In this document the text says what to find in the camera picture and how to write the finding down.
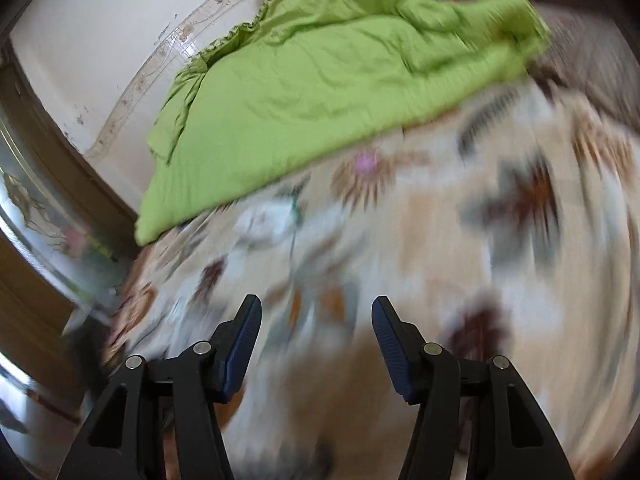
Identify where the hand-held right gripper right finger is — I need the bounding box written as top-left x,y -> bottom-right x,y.
371,295 -> 576,480

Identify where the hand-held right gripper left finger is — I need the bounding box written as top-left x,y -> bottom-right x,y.
56,294 -> 263,480

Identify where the leaf print blanket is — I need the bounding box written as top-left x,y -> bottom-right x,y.
102,75 -> 640,480

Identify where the white plastic bag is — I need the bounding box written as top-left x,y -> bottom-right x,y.
235,195 -> 306,241

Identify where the glass wardrobe door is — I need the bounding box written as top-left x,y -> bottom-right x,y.
0,110 -> 131,321

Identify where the green comforter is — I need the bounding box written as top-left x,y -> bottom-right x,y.
134,0 -> 553,246

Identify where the striped brown cushion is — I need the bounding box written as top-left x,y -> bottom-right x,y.
530,5 -> 640,126

